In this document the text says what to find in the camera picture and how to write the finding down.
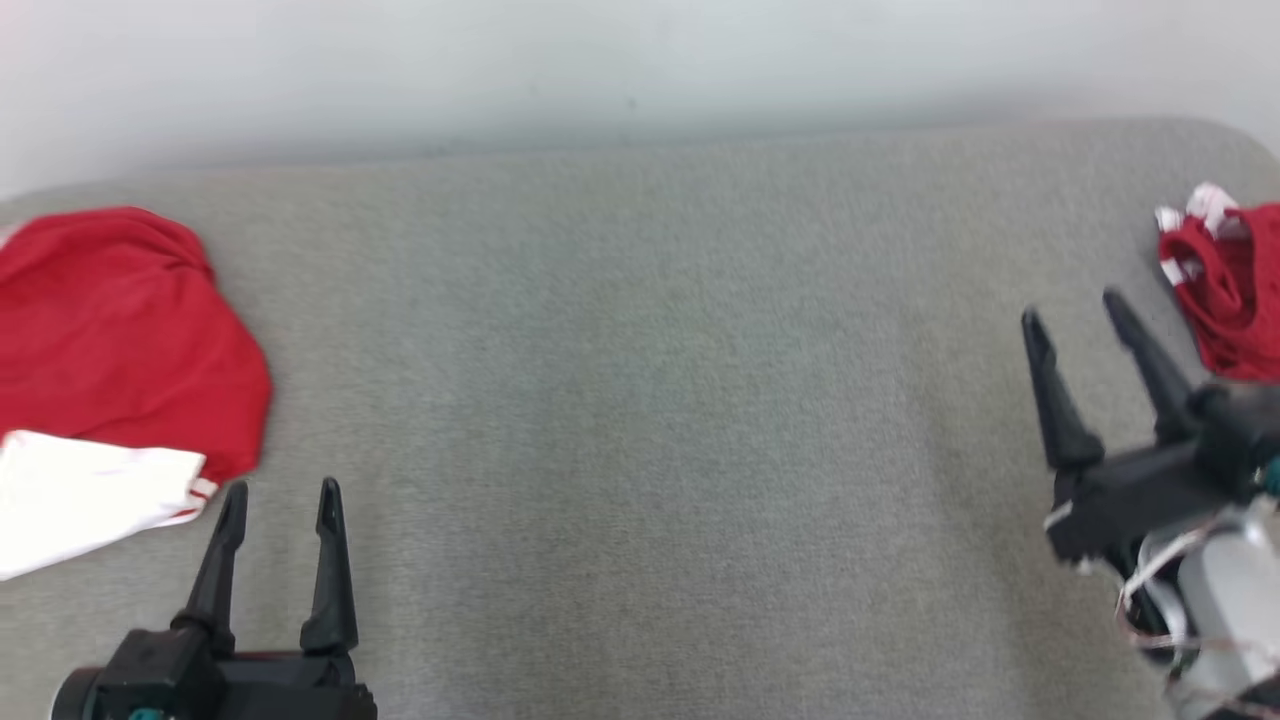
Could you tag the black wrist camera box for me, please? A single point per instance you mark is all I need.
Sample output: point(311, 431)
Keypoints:
point(160, 665)
point(1240, 430)

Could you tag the red shorts with white stripes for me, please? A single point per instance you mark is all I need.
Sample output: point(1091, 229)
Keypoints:
point(1235, 290)

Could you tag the red basketball jersey white sleeves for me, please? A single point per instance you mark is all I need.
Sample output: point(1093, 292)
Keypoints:
point(120, 340)

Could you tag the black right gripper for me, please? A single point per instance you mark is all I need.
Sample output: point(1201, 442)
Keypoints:
point(1130, 500)

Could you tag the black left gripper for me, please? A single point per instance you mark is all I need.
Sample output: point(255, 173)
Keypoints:
point(300, 690)

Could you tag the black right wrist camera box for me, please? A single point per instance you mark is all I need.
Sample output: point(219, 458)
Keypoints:
point(1240, 430)

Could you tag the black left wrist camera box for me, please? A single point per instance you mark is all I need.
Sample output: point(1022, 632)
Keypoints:
point(160, 665)

